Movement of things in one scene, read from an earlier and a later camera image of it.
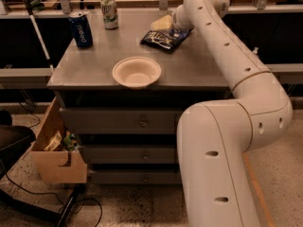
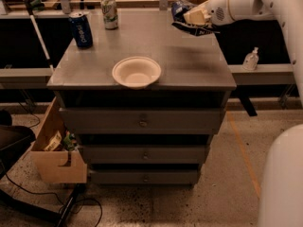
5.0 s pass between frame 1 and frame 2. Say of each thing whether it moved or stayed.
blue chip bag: moved
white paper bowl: stayed
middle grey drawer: stayed
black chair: stayed
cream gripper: moved
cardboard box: stayed
